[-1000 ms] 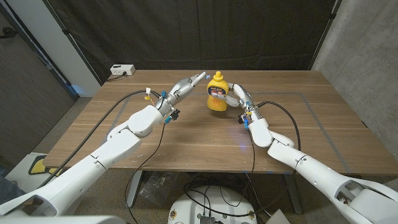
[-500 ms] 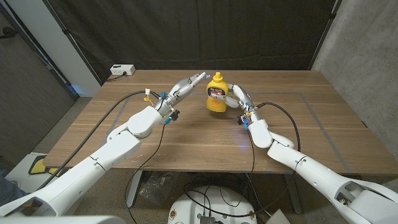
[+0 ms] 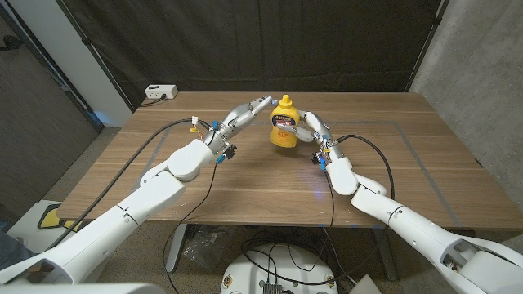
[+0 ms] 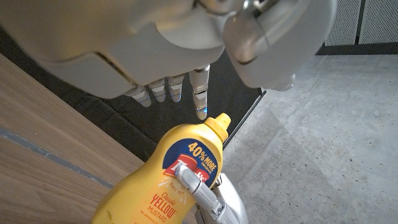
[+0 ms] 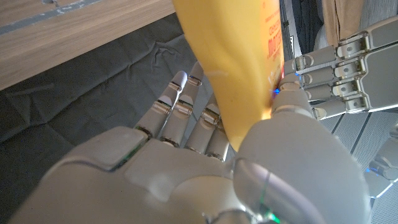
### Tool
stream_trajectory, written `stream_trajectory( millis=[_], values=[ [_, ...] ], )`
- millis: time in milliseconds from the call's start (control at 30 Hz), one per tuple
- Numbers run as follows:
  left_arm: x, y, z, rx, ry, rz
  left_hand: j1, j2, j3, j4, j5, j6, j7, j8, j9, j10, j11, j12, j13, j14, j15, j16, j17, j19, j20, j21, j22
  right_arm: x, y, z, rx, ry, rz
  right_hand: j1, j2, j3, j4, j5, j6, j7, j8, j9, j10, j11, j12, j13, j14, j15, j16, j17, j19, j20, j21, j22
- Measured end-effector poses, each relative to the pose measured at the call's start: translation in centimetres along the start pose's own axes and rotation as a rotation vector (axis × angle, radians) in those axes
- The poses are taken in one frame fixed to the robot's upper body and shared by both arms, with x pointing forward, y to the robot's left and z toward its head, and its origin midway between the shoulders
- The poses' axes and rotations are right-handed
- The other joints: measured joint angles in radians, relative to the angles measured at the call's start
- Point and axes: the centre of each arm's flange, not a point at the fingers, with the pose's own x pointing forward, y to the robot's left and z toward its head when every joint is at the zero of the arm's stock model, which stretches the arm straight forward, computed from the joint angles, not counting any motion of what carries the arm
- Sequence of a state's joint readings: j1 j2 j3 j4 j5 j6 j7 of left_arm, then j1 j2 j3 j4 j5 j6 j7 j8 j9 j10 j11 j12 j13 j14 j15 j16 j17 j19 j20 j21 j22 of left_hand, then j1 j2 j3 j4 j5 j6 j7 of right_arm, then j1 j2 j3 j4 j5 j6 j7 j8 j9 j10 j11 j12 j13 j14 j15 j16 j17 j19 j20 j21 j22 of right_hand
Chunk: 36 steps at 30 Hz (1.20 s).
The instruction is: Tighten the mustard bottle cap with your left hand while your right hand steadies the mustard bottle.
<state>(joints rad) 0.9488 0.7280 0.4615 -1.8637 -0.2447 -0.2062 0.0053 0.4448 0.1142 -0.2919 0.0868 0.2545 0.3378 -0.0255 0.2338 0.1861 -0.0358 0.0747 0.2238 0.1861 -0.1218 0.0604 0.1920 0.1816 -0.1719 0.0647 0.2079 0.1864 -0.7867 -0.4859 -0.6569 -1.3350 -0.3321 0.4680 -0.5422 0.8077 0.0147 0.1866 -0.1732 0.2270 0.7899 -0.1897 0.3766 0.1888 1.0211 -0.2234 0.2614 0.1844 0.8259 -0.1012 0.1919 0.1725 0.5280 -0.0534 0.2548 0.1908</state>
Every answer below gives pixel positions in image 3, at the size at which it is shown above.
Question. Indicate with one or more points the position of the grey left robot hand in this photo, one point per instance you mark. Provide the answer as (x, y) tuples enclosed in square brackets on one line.
[(237, 120)]

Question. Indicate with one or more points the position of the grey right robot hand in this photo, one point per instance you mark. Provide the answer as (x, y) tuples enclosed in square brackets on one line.
[(320, 130)]

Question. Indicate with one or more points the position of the yellow mustard bottle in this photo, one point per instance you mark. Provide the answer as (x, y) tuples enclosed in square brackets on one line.
[(284, 141)]

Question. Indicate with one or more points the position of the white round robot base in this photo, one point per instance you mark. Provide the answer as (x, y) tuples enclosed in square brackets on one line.
[(253, 273)]

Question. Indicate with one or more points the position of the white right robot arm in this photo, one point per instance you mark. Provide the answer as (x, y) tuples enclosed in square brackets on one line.
[(408, 220)]

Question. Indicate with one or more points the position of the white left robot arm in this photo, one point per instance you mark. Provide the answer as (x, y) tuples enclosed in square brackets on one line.
[(155, 192)]

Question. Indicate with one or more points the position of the white power strip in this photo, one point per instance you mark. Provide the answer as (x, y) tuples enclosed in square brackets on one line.
[(160, 91)]

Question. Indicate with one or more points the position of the black backdrop cloth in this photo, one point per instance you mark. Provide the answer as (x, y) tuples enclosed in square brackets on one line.
[(261, 41)]

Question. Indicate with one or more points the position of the clear plastic bag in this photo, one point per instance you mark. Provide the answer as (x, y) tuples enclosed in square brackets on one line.
[(208, 245)]

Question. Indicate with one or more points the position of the black backdrop stand pole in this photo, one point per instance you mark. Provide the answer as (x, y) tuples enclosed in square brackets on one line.
[(88, 43), (429, 41)]

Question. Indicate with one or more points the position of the white table leg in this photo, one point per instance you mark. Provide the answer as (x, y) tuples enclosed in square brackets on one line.
[(176, 249)]

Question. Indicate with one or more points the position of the grey table leg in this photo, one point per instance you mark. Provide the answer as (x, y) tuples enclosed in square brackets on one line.
[(386, 257)]

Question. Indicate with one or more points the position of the white paper sheet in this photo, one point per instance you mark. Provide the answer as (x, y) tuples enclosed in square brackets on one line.
[(365, 286)]

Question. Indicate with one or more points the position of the dark wooden door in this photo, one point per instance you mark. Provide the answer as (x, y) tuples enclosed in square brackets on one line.
[(32, 122)]

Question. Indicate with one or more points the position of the yellow black floor marker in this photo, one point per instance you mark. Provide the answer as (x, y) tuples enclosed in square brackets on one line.
[(51, 220)]

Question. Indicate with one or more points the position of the white robot torso edge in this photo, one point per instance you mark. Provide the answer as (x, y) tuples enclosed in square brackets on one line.
[(81, 289)]

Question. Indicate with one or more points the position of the person leg in blue jeans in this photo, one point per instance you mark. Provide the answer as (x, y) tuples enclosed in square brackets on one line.
[(14, 251)]

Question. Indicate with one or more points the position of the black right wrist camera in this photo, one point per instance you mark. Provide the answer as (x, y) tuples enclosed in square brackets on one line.
[(322, 163)]

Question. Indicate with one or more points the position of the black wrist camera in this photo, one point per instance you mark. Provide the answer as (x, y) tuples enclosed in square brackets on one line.
[(229, 153), (322, 163)]

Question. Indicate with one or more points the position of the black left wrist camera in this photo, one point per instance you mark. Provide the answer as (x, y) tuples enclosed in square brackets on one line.
[(229, 153)]

